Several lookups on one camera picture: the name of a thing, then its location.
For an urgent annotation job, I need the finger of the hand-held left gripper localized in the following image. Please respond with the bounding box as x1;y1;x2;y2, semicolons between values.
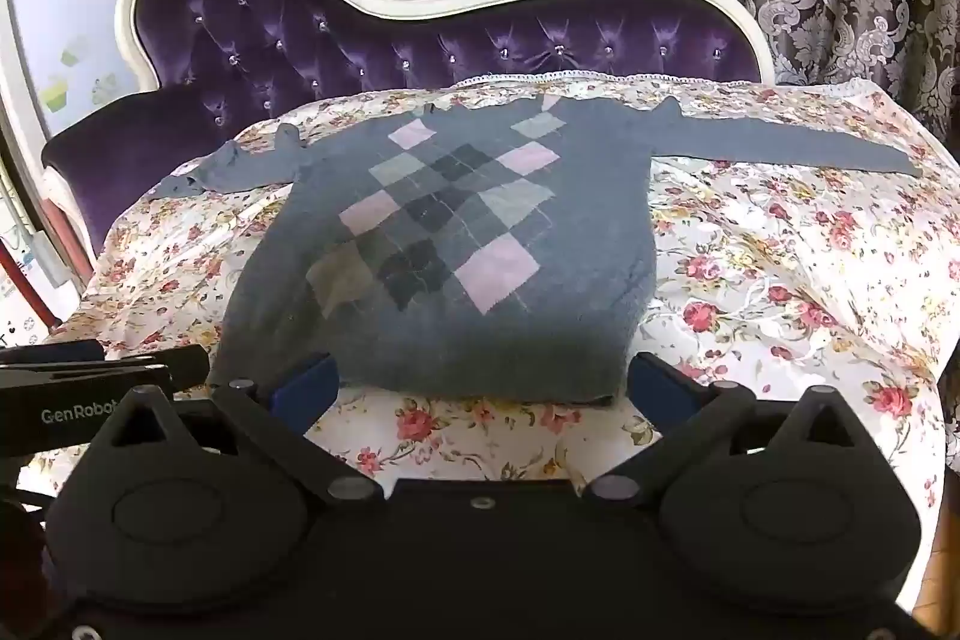
0;340;106;363
0;344;209;386

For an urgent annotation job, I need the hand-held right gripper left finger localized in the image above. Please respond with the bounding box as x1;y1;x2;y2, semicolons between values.
90;353;382;508

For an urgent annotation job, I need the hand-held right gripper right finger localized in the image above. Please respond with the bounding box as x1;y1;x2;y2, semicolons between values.
583;351;880;506

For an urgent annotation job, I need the grey argyle sweater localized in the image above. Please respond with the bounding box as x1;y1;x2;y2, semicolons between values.
154;92;923;406

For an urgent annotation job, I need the red pole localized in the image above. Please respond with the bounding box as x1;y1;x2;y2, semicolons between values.
0;227;62;330

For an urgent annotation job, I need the floral blanket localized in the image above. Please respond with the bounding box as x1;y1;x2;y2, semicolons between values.
15;74;960;515

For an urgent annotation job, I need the white panel with green stickers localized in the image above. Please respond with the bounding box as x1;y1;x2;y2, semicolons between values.
0;0;151;161

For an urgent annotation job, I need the purple tufted sofa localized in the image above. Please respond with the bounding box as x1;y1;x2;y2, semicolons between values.
41;0;777;275

